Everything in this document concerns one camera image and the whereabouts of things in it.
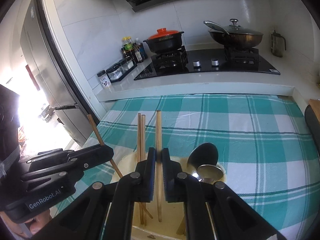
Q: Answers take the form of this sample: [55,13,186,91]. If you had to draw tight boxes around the teal plaid tablecloth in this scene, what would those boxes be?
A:
[49,93,320,240]

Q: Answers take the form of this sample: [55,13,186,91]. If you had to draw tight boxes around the large metal spoon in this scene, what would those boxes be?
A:
[187,142,219,173]

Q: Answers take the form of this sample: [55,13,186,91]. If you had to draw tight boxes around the person's left hand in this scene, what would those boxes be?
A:
[1,210,52,239]

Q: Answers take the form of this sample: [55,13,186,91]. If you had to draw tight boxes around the black pot red lid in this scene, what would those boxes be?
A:
[143,28,184,54]

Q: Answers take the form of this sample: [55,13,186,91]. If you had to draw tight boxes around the small metal spoon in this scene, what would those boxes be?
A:
[197,165,224,184]

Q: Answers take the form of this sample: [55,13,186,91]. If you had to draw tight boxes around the wooden cutting board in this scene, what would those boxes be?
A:
[309,99,320,120]

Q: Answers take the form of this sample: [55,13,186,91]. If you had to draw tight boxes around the spice jar rack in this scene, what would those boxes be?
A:
[106,57,137,83]

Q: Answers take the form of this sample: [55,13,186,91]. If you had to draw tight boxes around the dark wok glass lid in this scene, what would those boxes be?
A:
[203,18,263,49]

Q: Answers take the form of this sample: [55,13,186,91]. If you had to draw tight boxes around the cream utensil holder box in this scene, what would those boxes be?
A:
[111,153,228,240]

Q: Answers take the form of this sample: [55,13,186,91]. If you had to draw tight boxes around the sauce bottles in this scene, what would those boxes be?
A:
[122,36,146,64]

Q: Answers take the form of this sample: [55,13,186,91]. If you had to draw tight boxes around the black board holder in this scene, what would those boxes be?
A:
[304,105,320,153]

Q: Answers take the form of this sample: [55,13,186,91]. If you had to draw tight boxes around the dark glass kettle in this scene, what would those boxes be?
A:
[270,30,286,57]

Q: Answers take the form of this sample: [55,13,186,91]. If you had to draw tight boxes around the stainless steel refrigerator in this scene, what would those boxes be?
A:
[20,0,97,146]

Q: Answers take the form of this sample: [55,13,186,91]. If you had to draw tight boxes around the black gas stove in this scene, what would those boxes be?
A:
[135,46,280,81]

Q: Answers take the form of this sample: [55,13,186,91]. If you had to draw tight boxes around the white spice shaker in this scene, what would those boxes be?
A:
[97,70,111,88]

